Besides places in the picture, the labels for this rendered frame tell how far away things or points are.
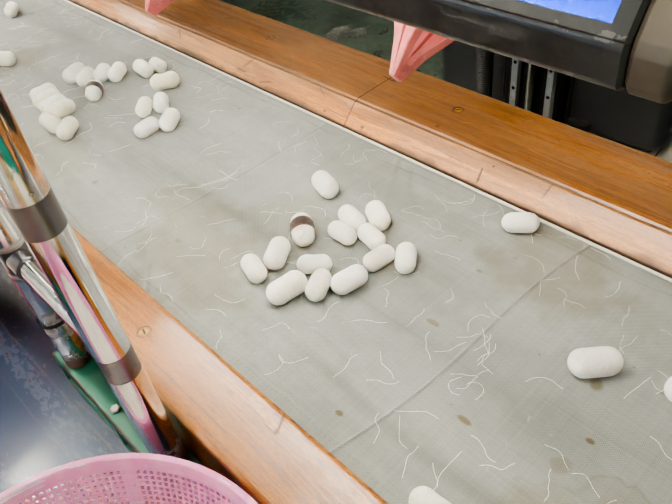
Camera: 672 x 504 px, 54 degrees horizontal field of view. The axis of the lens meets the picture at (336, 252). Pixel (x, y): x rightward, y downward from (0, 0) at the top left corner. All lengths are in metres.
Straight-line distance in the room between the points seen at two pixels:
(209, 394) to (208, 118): 0.43
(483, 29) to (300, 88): 0.60
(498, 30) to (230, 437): 0.33
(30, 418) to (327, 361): 0.28
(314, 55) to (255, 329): 0.43
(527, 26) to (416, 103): 0.53
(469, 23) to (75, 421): 0.50
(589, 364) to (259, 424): 0.23
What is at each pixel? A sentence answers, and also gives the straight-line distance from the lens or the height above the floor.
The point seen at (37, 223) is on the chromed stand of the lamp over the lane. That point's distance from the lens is 0.35.
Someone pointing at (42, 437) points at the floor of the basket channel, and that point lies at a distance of 0.64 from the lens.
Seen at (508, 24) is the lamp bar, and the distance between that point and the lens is 0.23.
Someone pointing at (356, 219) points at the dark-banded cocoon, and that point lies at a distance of 0.61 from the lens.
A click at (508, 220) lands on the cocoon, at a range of 0.61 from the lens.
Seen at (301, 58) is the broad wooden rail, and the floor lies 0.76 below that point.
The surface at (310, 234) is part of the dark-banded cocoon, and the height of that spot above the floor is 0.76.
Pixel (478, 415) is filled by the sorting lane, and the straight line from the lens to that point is 0.49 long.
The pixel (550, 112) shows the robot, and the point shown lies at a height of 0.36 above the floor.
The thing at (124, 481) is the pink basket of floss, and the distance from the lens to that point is 0.49.
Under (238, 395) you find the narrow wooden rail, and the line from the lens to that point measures 0.49.
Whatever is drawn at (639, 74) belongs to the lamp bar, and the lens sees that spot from 0.21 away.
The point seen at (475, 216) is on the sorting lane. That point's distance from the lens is 0.63.
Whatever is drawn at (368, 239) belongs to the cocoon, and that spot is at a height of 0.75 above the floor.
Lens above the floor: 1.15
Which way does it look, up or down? 43 degrees down
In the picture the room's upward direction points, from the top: 9 degrees counter-clockwise
